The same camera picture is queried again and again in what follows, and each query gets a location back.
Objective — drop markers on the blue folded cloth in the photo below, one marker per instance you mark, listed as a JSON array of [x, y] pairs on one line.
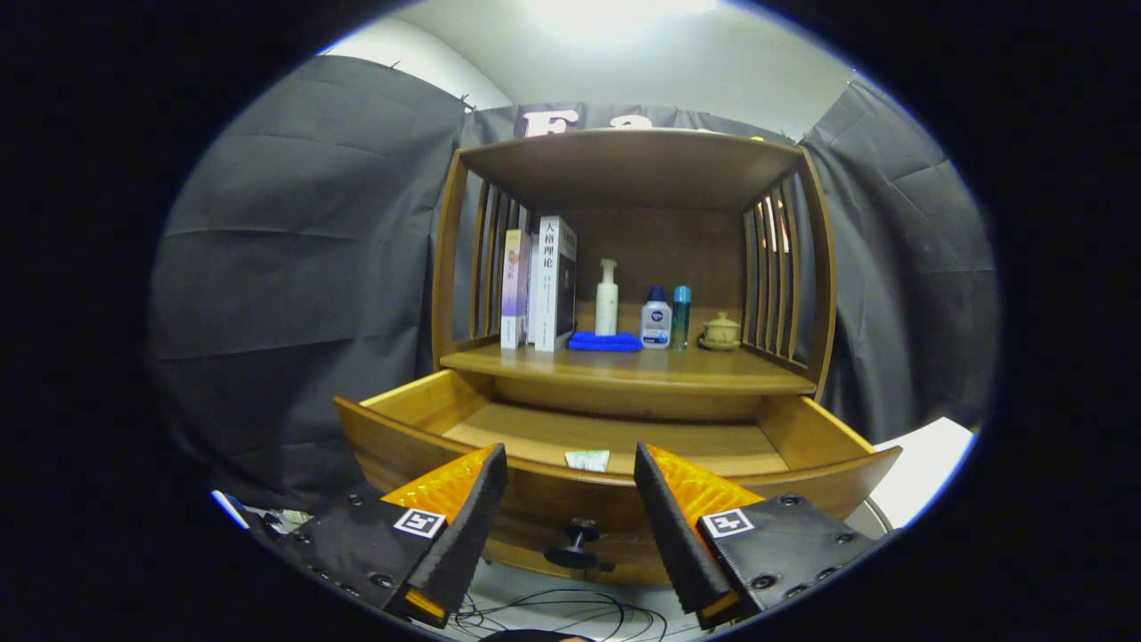
[[604, 342]]

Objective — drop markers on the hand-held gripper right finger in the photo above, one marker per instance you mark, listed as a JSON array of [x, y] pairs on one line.
[[677, 535]]

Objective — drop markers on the beige saucer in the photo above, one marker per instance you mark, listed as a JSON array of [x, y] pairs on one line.
[[720, 346]]

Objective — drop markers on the beige lidded tea cup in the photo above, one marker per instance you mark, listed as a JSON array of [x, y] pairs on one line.
[[721, 331]]

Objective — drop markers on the wooden countertop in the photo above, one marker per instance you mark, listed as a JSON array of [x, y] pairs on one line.
[[677, 366]]

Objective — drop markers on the black drawer knob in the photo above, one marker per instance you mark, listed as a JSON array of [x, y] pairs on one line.
[[575, 557]]

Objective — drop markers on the thick white book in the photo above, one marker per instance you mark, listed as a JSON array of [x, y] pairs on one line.
[[548, 285]]

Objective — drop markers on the teal clear bottle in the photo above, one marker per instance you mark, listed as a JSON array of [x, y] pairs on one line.
[[681, 316]]

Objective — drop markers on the white tube green end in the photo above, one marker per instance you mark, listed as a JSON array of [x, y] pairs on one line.
[[586, 460]]

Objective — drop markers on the white bottle blue pump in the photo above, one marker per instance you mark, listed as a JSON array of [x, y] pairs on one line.
[[655, 323]]

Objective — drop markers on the pink purple book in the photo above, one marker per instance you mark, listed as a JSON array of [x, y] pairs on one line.
[[514, 285]]

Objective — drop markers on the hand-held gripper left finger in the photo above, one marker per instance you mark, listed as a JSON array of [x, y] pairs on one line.
[[463, 535]]

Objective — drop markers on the white side cabinet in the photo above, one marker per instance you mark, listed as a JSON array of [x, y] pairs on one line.
[[918, 464]]

